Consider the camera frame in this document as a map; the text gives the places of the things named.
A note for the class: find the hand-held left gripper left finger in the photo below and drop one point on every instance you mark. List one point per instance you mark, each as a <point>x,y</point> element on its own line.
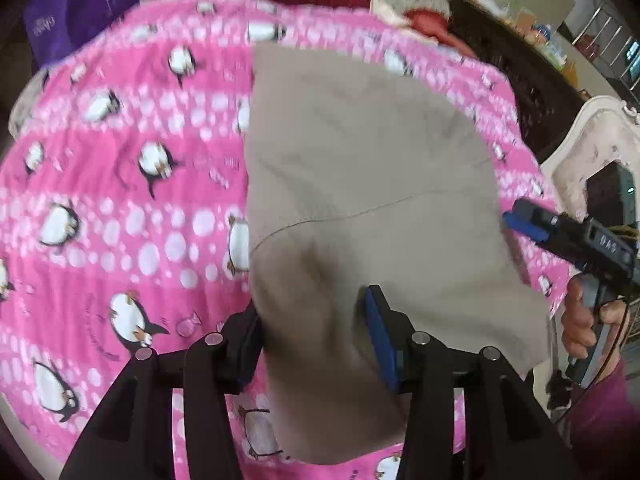
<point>240,357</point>

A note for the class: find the white ornate chair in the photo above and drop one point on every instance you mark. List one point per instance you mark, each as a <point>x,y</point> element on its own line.
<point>580,160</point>

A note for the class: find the person's right hand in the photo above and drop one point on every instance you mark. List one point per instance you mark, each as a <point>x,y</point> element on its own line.
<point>577,322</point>

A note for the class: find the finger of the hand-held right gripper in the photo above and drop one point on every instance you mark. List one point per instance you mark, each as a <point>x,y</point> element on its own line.
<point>525,225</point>

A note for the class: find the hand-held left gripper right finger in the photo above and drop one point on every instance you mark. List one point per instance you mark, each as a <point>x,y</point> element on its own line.
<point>382,342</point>

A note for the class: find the pink penguin print blanket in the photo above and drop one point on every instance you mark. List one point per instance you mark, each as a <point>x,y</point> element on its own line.
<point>125,200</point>

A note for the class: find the peach fluffy cloth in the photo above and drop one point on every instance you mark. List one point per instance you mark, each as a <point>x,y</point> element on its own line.
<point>390,15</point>

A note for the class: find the purple bag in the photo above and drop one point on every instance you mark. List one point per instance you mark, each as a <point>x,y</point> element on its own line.
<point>75,5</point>

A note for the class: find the khaki zip jacket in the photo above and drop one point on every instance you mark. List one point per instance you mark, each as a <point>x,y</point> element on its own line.
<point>360,160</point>

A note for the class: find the metal rack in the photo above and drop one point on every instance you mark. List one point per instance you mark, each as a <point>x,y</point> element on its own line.
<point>607,35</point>

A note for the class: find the dark wooden headboard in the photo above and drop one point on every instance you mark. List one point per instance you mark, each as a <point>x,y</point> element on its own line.
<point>520,75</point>

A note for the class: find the person's right forearm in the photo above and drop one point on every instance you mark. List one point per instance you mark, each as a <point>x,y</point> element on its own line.
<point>607,420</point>

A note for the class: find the red frilled pillow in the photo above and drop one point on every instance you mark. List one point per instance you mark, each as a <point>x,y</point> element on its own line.
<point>427,22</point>

